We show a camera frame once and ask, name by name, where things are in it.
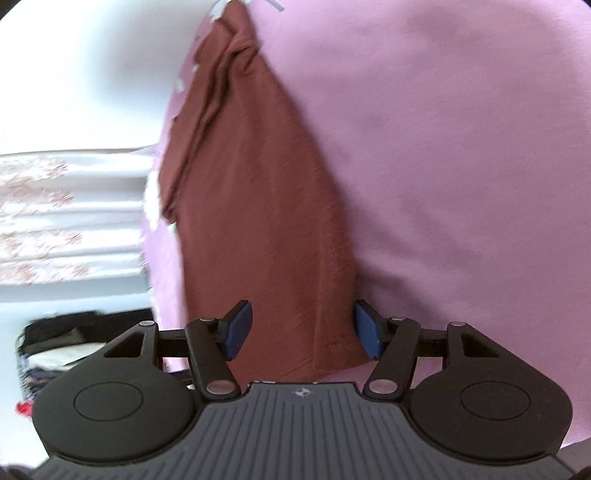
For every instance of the pink floral bedsheet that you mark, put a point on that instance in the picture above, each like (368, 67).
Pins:
(452, 184)

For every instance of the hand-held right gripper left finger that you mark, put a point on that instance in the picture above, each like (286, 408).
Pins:
(237, 330)

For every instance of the pile of folded clothes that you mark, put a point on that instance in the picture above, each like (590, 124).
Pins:
(60, 344)

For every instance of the white embroidered curtain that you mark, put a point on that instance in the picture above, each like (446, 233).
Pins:
(69, 217)

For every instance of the maroon long-sleeved sweater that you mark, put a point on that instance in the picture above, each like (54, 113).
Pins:
(258, 221)

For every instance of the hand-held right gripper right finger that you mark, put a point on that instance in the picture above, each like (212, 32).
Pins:
(367, 334)

